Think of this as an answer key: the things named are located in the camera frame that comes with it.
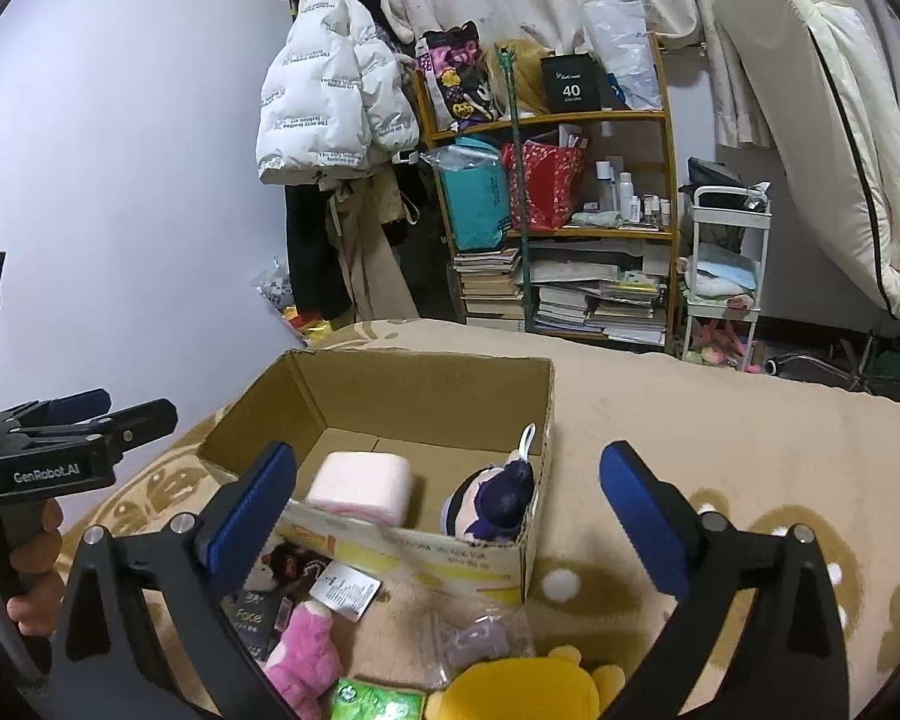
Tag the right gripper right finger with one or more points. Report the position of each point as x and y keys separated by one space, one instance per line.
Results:
x=790 y=659

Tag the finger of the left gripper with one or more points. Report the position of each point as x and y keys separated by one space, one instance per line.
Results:
x=129 y=429
x=60 y=411

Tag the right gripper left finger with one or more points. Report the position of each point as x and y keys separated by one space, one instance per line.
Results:
x=107 y=657

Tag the pink plush bear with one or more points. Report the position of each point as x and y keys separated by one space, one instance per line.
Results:
x=305 y=664

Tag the green tissue pack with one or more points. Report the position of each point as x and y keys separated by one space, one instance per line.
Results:
x=353 y=699

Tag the yellow plush toy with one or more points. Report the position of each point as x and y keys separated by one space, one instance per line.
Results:
x=546 y=687

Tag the person's left hand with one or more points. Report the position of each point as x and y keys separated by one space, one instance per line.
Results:
x=36 y=612

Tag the black packet labelled Face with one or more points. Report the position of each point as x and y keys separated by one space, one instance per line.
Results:
x=259 y=618

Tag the white small plush toy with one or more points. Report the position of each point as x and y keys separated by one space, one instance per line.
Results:
x=262 y=577

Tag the plastic bag on floor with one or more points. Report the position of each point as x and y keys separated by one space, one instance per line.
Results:
x=275 y=288

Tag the white paper tag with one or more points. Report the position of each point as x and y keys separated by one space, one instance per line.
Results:
x=345 y=591

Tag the beige patterned blanket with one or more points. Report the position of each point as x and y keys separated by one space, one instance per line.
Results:
x=767 y=453

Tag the black hanging garment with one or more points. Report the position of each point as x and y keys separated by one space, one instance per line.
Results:
x=314 y=266

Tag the cardboard box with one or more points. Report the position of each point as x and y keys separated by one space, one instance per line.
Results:
x=449 y=415

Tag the purple item in plastic bag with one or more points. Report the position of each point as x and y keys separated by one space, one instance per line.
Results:
x=446 y=650

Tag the beige hanging trousers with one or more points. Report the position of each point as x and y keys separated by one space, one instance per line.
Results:
x=358 y=211

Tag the dark-haired plush doll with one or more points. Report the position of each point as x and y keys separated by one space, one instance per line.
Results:
x=490 y=505

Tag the stack of books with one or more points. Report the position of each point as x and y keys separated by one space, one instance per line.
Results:
x=490 y=288

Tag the white puffer jacket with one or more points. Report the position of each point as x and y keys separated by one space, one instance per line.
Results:
x=333 y=106

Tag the teal bag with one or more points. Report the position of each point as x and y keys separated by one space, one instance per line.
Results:
x=475 y=189

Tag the white rolling cart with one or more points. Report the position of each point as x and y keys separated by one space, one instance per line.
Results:
x=722 y=286

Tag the colourful cartoon bag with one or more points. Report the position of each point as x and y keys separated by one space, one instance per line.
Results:
x=454 y=71

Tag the wooden bookshelf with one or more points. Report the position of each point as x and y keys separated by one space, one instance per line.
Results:
x=649 y=176

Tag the red gift bag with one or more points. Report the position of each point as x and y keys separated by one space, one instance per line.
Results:
x=552 y=175

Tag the green pole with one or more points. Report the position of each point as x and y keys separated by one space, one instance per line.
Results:
x=505 y=57

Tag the black box marked 40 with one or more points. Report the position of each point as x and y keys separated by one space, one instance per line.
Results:
x=571 y=83

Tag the white plastic bag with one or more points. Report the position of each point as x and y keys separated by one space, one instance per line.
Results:
x=618 y=32

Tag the cream folded mattress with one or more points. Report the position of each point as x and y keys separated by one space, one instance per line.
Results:
x=828 y=98

